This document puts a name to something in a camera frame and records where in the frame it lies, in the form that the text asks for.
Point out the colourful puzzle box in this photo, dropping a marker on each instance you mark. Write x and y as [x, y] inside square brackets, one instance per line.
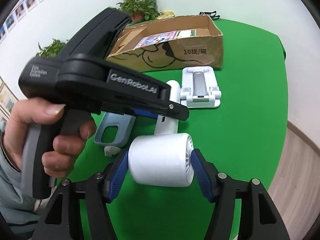
[155, 39]

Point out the white folding phone stand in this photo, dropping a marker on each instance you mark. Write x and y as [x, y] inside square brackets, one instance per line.
[200, 88]

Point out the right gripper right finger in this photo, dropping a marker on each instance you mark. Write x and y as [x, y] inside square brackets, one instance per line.
[259, 217]

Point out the left potted plant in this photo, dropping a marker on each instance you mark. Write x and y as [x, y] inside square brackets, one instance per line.
[51, 50]

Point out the black glasses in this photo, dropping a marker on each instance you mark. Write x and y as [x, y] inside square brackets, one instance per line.
[213, 14]

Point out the corner potted plant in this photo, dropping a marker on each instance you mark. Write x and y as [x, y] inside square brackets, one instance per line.
[140, 10]

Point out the light blue phone case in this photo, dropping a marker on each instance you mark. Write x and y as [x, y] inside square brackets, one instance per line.
[114, 130]

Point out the cardboard divider tray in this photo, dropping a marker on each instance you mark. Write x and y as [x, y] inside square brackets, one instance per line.
[132, 39]

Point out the large cardboard box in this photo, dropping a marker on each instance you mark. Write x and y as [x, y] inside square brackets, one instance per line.
[204, 49]

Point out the person's left forearm sleeve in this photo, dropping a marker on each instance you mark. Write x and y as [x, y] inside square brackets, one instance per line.
[21, 212]

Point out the white handheld fan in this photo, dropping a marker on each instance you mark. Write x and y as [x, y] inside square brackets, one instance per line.
[164, 158]

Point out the green white card box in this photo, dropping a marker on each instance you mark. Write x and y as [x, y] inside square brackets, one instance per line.
[185, 33]

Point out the person's left hand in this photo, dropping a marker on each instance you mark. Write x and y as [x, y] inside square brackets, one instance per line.
[57, 163]

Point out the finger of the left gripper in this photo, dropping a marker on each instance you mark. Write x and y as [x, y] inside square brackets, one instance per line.
[173, 110]

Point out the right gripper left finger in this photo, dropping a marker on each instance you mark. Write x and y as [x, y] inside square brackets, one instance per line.
[62, 217]

